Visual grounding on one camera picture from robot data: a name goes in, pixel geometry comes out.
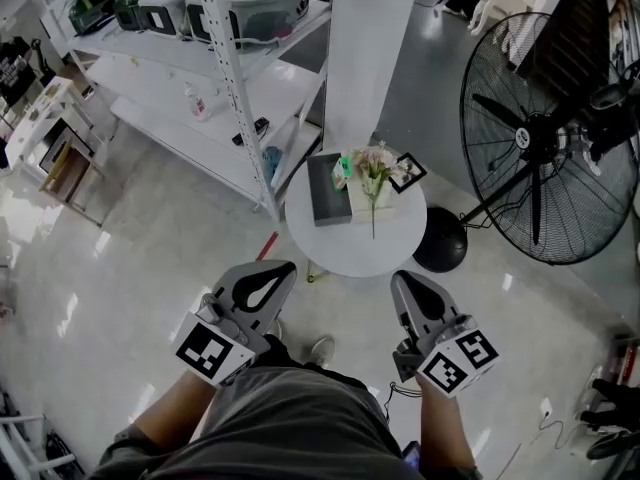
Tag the black remote control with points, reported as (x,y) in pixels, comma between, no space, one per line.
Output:
(261,127)

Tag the person's left forearm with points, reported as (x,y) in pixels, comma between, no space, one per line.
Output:
(172,410)

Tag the person's grey shirt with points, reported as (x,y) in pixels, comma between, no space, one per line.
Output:
(285,428)

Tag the white carved table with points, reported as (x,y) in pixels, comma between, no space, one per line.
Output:
(482,8)

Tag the white power strip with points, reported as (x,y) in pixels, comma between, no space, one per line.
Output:
(546,408)

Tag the black standing fan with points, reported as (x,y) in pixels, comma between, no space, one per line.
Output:
(530,133)

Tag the black printed shirt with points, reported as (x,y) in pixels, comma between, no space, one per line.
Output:
(15,70)

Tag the dark wooden staircase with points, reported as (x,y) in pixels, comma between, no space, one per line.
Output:
(575,33)

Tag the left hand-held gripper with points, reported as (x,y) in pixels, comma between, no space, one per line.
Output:
(205,353)

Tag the red strip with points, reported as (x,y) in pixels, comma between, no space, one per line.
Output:
(267,245)

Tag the green black appliance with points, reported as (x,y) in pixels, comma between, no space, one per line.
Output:
(92,10)

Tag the phone with lit screen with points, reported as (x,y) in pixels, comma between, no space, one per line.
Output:
(411,454)

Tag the pink artificial flower bouquet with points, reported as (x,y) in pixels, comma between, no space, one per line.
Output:
(375,168)

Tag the clear bottle red label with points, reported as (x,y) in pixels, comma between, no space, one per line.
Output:
(199,103)

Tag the person's right forearm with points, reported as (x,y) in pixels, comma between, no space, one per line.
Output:
(445,428)

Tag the large white lidded appliance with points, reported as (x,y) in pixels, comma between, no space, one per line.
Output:
(250,3)

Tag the person's left shoe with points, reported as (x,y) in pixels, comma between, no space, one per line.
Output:
(276,329)

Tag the round white table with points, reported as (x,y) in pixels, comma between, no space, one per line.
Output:
(345,248)

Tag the green and white small box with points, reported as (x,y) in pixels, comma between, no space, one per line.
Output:
(342,173)

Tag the white metal shelving rack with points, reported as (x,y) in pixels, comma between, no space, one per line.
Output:
(165,68)

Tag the large black picture frame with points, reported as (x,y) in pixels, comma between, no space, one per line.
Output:
(57,145)

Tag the dark green lidded appliance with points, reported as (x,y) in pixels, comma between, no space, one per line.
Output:
(127,8)

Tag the person's right shoe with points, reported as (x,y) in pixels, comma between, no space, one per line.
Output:
(322,350)

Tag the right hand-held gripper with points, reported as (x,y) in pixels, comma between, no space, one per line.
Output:
(450,363)

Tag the person's black trousers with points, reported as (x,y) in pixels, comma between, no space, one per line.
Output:
(285,355)

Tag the person's shoe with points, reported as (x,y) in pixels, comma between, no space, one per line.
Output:
(322,350)
(276,329)

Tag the wooden frame stand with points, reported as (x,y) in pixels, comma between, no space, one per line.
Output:
(75,183)

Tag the white low cabinet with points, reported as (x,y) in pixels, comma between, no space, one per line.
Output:
(35,118)

